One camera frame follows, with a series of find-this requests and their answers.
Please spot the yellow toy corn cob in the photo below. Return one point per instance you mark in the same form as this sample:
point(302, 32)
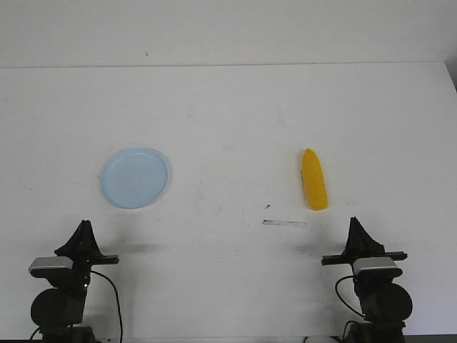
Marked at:
point(313, 181)

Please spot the vertical clear tape strip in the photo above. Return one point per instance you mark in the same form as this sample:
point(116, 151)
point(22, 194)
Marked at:
point(302, 182)

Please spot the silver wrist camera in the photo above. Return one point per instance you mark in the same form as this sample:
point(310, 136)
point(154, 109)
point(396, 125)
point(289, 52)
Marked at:
point(376, 265)
point(43, 267)

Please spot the light blue round plate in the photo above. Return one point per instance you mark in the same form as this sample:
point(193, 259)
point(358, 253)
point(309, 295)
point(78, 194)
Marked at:
point(135, 178)

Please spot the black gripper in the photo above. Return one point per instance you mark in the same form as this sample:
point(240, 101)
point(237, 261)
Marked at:
point(83, 251)
point(360, 245)

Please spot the horizontal clear tape strip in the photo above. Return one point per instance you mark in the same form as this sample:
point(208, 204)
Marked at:
point(284, 223)

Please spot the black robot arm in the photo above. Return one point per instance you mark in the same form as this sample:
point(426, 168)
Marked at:
point(384, 305)
point(58, 311)

